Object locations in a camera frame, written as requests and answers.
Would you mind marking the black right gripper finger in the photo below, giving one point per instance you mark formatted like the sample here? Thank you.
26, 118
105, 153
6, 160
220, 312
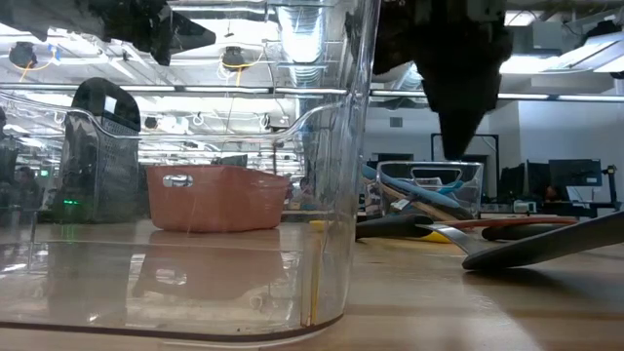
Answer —
473, 107
448, 112

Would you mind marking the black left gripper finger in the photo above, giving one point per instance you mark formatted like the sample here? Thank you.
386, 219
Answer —
185, 28
185, 43

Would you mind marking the small blue silicone spoon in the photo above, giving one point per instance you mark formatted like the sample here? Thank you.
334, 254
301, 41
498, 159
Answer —
451, 186

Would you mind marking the black plastic spoon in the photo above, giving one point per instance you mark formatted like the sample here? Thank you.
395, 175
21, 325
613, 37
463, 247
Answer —
460, 213

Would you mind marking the rectangular black spatula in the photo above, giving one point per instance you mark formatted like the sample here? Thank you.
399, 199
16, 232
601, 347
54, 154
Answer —
560, 244

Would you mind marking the orange plastic bin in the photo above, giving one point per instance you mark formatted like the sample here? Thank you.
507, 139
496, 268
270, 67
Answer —
219, 205

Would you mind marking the large clear plastic bin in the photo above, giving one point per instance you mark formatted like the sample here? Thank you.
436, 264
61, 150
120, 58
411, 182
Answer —
195, 292

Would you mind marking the black ceiling dome device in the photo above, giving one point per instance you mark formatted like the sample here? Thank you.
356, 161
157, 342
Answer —
233, 57
23, 54

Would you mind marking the rectangular ceiling light panel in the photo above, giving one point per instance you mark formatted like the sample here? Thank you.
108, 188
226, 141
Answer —
536, 63

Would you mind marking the small clear plastic bin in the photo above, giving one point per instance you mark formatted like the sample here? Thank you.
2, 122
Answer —
475, 185

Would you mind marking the black monitor back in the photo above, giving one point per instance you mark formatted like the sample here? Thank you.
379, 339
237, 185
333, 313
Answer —
517, 183

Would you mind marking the long ceiling light strip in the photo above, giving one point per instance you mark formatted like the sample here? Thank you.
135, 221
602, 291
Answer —
560, 97

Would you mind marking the background computer monitor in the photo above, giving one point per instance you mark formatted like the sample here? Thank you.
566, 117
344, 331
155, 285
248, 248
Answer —
575, 170

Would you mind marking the dark brown wooden spoon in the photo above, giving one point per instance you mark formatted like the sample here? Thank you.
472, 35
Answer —
512, 222

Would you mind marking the yellow plastic spoon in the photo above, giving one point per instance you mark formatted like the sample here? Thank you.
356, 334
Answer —
436, 237

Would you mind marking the dark background desk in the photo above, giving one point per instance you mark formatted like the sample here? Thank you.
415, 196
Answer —
575, 208

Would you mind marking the black background stand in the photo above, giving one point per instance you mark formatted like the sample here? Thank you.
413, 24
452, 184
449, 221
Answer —
611, 190

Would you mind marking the person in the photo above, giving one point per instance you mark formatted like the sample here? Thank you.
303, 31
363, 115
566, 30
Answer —
304, 187
27, 187

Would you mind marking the black background gantry frame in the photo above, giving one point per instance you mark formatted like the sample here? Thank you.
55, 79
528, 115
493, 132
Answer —
490, 135

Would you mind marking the grey wall vent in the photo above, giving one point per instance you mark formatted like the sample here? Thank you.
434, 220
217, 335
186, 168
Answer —
396, 122

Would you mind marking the silver ribbed ceiling duct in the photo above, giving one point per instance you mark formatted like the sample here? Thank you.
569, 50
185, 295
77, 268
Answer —
304, 29

